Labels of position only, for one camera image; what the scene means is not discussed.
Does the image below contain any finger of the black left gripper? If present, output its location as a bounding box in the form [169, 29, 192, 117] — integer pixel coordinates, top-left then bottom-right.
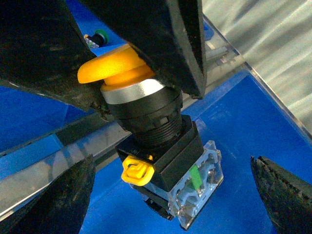
[82, 0, 207, 99]
[0, 0, 111, 119]

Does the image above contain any empty blue target bin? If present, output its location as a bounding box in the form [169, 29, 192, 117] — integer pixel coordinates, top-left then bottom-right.
[80, 70, 312, 234]

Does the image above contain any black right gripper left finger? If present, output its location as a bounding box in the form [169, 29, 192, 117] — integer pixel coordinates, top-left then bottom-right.
[0, 155, 96, 234]

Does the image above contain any large yellow mushroom button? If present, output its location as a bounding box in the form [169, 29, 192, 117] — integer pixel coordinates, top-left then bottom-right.
[78, 45, 224, 230]

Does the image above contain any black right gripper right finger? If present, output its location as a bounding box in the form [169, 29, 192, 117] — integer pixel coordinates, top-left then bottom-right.
[250, 156, 312, 234]

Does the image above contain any blue bin with buttons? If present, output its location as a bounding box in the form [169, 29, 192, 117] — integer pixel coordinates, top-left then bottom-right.
[0, 0, 137, 152]

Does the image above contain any green push button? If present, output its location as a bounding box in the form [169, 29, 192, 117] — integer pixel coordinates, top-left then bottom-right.
[84, 29, 109, 49]

